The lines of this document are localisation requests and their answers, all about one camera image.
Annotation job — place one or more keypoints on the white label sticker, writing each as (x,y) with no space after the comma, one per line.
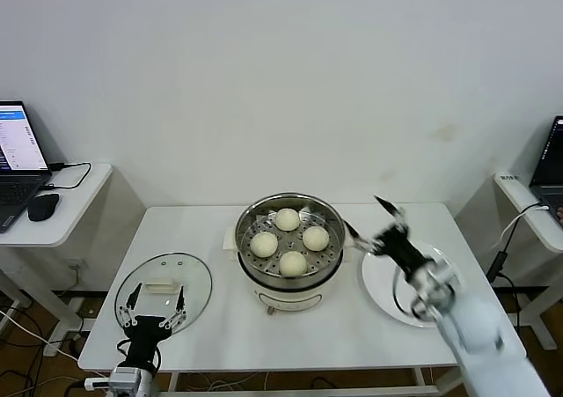
(509,177)

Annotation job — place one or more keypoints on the white table leg frame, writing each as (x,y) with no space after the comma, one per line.
(173,379)

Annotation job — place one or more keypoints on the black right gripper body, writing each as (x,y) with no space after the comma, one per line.
(402,249)

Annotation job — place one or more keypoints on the white steamed baozi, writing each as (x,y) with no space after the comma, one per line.
(316,238)
(292,263)
(263,244)
(287,219)

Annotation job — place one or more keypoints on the laptop with white screen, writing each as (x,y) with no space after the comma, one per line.
(17,150)

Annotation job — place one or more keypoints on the stainless steel steamer basket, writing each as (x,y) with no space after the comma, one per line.
(327,214)

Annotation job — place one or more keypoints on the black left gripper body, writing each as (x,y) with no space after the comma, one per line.
(145,335)

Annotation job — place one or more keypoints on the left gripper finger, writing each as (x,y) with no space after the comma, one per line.
(134,296)
(180,300)

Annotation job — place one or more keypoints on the white round plate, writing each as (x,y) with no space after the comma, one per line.
(378,282)

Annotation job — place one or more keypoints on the laptop with dark screen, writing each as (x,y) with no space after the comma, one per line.
(552,150)

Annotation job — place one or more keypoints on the light blue right robot arm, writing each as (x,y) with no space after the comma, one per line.
(475,326)

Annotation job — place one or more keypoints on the cream electric cooker base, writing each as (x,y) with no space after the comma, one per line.
(286,298)

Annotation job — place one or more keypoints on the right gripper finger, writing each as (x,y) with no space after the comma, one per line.
(389,205)
(358,237)

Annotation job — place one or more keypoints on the white side table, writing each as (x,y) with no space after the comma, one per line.
(66,221)
(528,221)

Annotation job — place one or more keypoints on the black computer mouse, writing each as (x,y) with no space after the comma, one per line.
(43,207)

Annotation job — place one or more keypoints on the white wall socket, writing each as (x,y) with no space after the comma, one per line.
(75,264)

